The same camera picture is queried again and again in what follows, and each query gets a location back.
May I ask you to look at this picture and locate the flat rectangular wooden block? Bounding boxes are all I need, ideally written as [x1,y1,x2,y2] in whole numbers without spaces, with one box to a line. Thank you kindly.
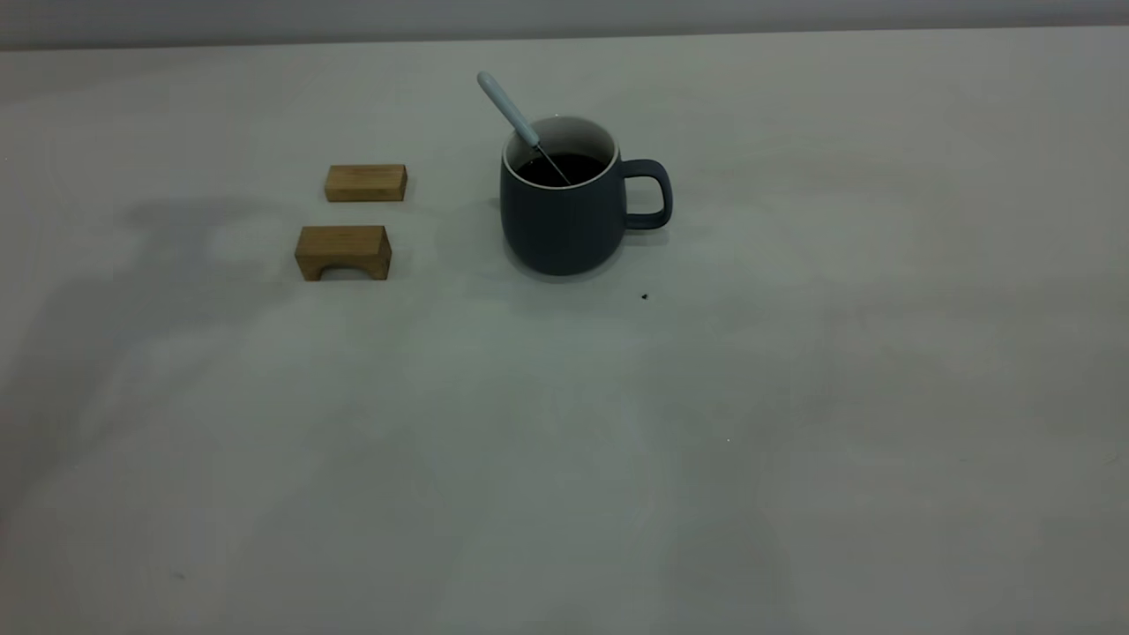
[324,164,408,204]

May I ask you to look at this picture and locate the spoon with pale blue handle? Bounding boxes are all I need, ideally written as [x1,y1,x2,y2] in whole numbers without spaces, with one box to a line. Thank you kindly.
[477,71,572,187]

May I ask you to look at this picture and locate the dark grey ceramic mug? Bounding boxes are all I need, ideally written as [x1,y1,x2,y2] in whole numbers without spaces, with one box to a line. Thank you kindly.
[500,115,673,277]

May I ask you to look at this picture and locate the arched wooden block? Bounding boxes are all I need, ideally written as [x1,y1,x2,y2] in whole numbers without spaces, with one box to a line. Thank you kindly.
[295,225,393,282]

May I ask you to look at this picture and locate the dark coffee liquid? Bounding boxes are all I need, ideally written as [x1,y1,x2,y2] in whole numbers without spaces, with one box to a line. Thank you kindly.
[516,153,609,188]

